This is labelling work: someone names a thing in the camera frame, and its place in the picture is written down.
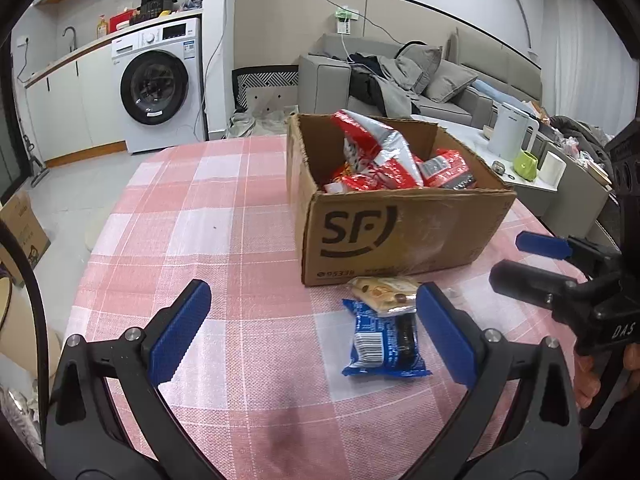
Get beige biscuit packet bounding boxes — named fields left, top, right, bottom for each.
left=348, top=276, right=420, bottom=318

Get blue cookie packet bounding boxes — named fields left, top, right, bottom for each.
left=342, top=299, right=432, bottom=378

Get person's right hand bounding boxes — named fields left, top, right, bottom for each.
left=570, top=341, right=640, bottom=411

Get white marble coffee table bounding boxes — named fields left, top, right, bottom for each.
left=411, top=114, right=608, bottom=230

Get white cup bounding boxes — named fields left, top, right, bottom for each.
left=538, top=151, right=566, bottom=188

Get green cup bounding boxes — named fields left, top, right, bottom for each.
left=513, top=151, right=538, bottom=182

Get small round metal object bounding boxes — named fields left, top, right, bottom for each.
left=491, top=160, right=506, bottom=176

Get white electric kettle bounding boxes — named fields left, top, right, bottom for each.
left=487, top=103, right=539, bottom=162

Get brown cardboard SF box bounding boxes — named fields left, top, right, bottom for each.
left=286, top=114, right=516, bottom=286

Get red orange snack packet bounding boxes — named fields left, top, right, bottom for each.
left=324, top=159, right=423, bottom=194

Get pink checked tablecloth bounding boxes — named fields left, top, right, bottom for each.
left=62, top=134, right=589, bottom=480

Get grey sofa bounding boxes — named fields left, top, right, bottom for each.
left=298, top=28, right=542, bottom=128

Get grey square cushion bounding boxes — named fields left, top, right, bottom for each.
left=423, top=60, right=477, bottom=103

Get silver white snack bag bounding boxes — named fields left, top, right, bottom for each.
left=331, top=110, right=420, bottom=180

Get cardboard box on floor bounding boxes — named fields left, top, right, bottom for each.
left=1, top=192, right=50, bottom=269

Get dark clothes pile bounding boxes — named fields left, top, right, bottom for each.
left=349, top=53, right=424, bottom=118

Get crumpled beige cloth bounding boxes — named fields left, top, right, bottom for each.
left=224, top=105, right=298, bottom=139

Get white power strip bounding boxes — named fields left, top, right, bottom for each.
left=334, top=6, right=360, bottom=36

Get white kitchen base cabinets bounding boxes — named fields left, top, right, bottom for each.
left=26, top=44, right=125, bottom=162

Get white washing machine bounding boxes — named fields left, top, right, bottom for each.
left=111, top=15, right=207, bottom=154

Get kitchen faucet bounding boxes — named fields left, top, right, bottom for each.
left=62, top=26, right=77, bottom=52

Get black pressure cooker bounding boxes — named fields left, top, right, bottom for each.
left=129, top=0, right=177, bottom=25

